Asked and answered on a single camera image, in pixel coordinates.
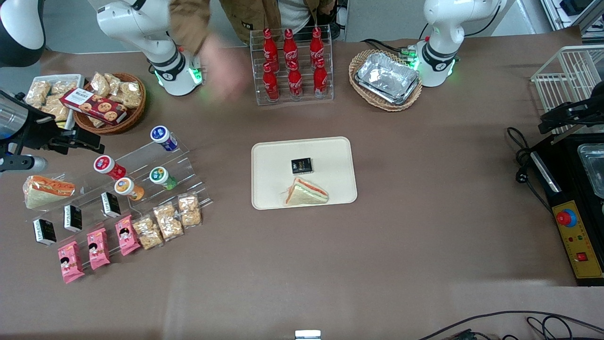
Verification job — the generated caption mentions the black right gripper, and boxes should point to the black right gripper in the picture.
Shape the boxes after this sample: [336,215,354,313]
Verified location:
[12,96,102,155]

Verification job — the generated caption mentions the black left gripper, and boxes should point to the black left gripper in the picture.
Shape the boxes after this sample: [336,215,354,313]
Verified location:
[539,93,604,135]

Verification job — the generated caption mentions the brown sleeved forearm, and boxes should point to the brown sleeved forearm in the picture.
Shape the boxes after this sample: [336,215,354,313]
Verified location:
[168,0,214,56]

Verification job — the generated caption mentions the red gum bottle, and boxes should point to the red gum bottle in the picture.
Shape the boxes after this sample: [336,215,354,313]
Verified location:
[93,154,127,181]

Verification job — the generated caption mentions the orange gum bottle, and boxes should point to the orange gum bottle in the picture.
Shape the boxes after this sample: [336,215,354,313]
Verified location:
[113,177,146,202]

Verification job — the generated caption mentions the blue gum bottle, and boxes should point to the blue gum bottle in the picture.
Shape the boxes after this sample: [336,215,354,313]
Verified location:
[150,125,179,152]

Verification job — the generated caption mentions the green gum bottle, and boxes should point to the green gum bottle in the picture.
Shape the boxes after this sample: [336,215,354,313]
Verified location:
[149,166,178,191]

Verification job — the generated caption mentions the aluminium foil tray stack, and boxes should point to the aluminium foil tray stack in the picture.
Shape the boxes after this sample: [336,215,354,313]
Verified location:
[354,52,421,106]

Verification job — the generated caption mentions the beige serving tray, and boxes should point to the beige serving tray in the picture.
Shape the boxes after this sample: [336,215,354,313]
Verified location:
[251,136,358,211]

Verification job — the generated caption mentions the person's bare hand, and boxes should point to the person's bare hand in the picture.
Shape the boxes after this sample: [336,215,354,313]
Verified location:
[198,34,249,102]

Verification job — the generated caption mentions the clear bag of puffed snack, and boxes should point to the clear bag of puffed snack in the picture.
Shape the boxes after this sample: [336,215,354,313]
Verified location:
[40,96,70,123]
[25,80,51,108]
[104,73,123,95]
[115,81,143,109]
[90,72,112,98]
[49,80,79,96]

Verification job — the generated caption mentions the red cookie box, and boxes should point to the red cookie box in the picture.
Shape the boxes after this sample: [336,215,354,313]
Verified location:
[59,87,128,126]

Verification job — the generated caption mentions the wrapped triangle sandwich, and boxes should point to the wrapped triangle sandwich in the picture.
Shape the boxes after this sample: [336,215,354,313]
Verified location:
[22,175,76,210]
[284,177,329,207]

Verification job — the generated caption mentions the foil container in machine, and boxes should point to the foil container in machine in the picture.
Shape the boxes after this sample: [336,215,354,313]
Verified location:
[576,143,604,200]

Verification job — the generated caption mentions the dark brown wicker basket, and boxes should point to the dark brown wicker basket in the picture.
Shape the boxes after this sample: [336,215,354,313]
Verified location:
[73,72,147,136]

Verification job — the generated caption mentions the white rectangular plastic bin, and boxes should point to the white rectangular plastic bin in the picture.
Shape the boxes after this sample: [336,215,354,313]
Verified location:
[25,74,86,131]

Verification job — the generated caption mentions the clear acrylic stepped display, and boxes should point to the clear acrylic stepped display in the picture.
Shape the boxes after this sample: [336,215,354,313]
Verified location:
[27,139,214,253]

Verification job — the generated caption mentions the black sealing machine yellow panel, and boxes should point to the black sealing machine yellow panel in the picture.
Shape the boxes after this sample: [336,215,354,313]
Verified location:
[528,132,604,288]

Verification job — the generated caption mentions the pink snack packet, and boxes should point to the pink snack packet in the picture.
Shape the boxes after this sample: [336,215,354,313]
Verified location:
[115,214,142,257]
[57,239,86,284]
[86,227,111,271]

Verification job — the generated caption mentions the clear pack of peanut brittle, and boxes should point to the clear pack of peanut brittle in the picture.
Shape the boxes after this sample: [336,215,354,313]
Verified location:
[177,192,203,229]
[153,202,185,242]
[132,214,165,251]

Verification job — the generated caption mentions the light wicker basket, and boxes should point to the light wicker basket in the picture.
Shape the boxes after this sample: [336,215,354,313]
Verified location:
[348,49,423,112]

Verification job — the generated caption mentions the red cola bottle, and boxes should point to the red cola bottle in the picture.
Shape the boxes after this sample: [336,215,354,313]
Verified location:
[287,60,304,100]
[310,27,326,68]
[283,28,299,70]
[313,58,328,99]
[262,62,280,102]
[263,27,279,71]

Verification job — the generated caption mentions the clear acrylic bottle rack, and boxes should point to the clear acrylic bottle rack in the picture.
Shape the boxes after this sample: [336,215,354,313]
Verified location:
[249,25,335,106]

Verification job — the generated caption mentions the person torso brown jacket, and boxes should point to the person torso brown jacket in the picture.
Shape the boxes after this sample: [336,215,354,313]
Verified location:
[218,0,338,45]

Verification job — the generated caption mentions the black power cable with plug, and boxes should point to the black power cable with plug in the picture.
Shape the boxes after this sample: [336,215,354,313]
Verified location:
[506,126,554,214]

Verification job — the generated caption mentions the white wire basket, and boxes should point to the white wire basket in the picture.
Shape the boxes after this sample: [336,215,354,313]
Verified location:
[530,44,604,138]

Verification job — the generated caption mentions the grey metal frame shelf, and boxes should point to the grey metal frame shelf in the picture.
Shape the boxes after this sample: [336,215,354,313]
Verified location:
[539,0,604,39]

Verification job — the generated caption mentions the black cable at arm base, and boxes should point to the black cable at arm base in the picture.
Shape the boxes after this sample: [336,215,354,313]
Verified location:
[361,38,417,56]

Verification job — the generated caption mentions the long black cable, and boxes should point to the long black cable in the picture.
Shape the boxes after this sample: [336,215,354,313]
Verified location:
[417,310,604,340]

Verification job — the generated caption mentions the looped black cable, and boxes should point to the looped black cable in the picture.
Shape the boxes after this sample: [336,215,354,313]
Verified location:
[526,315,575,340]

